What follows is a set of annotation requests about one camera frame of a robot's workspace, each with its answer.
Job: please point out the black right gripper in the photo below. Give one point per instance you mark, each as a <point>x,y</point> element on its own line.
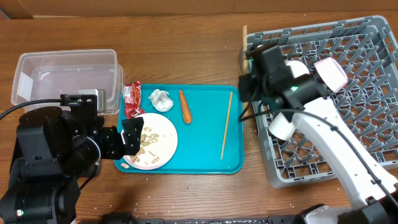
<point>249,84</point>

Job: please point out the grey dishwasher rack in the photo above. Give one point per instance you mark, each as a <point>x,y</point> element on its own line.
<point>366,49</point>

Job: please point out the crumpled white tissue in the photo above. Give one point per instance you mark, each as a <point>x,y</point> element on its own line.
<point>160,100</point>

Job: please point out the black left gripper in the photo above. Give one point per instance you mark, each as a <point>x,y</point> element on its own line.
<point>131,139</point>

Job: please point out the white bowl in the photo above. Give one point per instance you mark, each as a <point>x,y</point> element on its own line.
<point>297,67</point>

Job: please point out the clear plastic bin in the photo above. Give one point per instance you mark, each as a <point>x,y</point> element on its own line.
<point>45,75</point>

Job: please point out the wooden chopstick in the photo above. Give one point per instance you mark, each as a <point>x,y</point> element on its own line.
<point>226,124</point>
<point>245,46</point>

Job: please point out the teal plastic tray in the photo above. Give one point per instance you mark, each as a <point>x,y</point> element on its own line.
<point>200,143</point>

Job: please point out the large white plate with peanuts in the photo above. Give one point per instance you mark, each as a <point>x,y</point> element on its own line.
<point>159,140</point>

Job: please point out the orange carrot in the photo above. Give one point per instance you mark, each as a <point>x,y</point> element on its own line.
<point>187,116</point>

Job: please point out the white paper cup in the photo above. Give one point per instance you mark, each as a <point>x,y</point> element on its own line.
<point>281,128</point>

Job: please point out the red snack wrapper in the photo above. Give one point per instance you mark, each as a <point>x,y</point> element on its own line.
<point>132,96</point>

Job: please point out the peanut on tray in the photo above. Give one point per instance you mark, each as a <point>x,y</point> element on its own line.
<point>124,165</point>

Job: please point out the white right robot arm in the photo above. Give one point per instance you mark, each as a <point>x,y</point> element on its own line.
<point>301,103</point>

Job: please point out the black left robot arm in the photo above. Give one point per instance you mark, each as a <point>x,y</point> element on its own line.
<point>54,148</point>

